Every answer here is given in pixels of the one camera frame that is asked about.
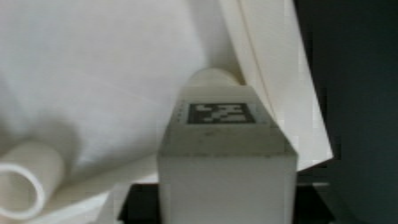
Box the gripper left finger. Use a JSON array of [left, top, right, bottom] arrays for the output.
[[117, 184, 160, 224]]

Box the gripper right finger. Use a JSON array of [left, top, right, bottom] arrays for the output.
[[293, 182, 338, 224]]

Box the white table leg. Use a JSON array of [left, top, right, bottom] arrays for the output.
[[158, 68, 299, 224]]

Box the white square tabletop panel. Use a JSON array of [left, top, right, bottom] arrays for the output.
[[0, 0, 332, 224]]

